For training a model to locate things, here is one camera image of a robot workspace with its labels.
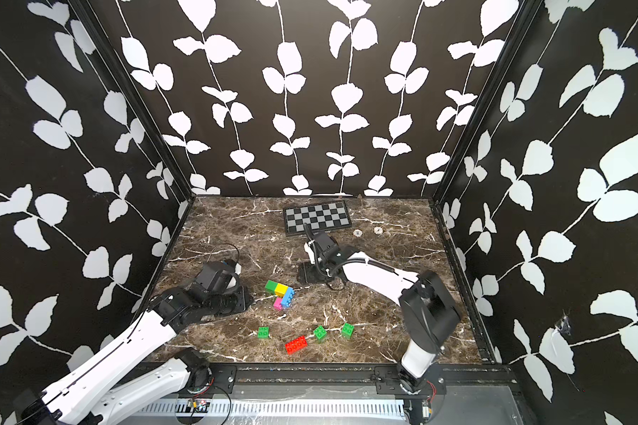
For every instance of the green lego brick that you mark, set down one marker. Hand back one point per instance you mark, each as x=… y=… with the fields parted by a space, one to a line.
x=263 y=332
x=347 y=330
x=320 y=333
x=271 y=287

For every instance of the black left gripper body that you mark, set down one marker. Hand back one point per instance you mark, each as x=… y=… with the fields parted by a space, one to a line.
x=231 y=303

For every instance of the white slotted cable duct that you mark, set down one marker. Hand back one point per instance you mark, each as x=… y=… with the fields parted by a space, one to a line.
x=390 y=409

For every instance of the black grey checkerboard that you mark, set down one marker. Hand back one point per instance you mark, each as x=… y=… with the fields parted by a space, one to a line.
x=325 y=217

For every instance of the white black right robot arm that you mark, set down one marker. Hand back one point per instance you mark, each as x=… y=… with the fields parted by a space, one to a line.
x=430 y=313

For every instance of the pink lego brick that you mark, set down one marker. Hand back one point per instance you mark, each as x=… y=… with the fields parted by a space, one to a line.
x=278 y=304

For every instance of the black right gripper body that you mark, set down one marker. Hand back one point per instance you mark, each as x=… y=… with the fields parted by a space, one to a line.
x=315 y=274

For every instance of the red lego brick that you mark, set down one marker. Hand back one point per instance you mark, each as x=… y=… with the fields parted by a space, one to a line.
x=296 y=345

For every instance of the black front frame rail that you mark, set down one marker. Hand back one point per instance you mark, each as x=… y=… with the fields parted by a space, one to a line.
x=387 y=379

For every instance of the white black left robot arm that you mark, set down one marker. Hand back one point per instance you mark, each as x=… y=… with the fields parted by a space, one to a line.
x=94 y=393

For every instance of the blue lego brick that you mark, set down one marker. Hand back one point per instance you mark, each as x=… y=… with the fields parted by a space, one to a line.
x=287 y=298

